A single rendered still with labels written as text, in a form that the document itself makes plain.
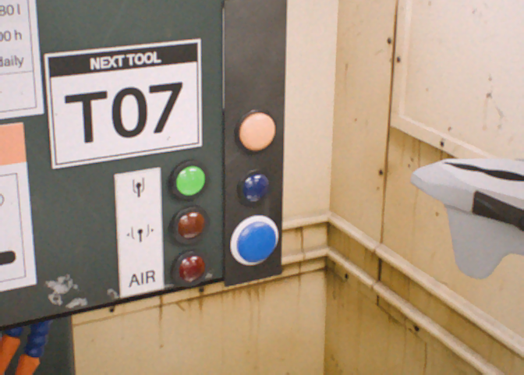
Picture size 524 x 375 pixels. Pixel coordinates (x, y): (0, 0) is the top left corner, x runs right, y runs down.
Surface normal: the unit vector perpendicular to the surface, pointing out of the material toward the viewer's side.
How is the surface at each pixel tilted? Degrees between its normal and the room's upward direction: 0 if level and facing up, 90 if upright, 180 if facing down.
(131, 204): 90
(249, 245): 90
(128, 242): 90
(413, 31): 90
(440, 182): 42
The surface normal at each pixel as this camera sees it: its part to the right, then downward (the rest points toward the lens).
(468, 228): -0.58, 0.28
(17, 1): 0.46, 0.33
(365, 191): -0.89, 0.15
